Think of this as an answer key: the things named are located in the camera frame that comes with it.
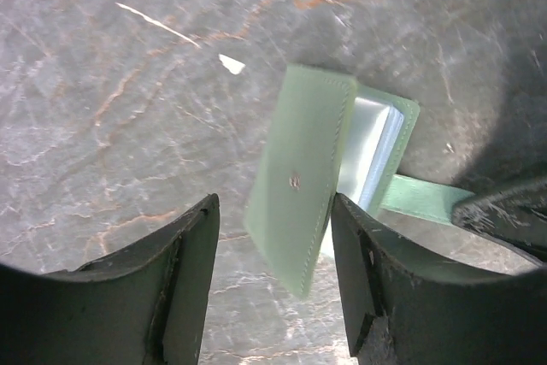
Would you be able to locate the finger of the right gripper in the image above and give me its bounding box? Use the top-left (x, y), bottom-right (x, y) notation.
top-left (451, 177), bottom-right (546, 263)

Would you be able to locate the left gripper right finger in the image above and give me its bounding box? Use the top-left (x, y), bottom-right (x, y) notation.
top-left (331, 194), bottom-right (546, 364)

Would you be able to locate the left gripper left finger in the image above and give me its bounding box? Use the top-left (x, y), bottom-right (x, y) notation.
top-left (1, 194), bottom-right (220, 364)

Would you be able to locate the light green card holder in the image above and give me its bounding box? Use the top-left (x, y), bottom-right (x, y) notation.
top-left (244, 65), bottom-right (469, 298)

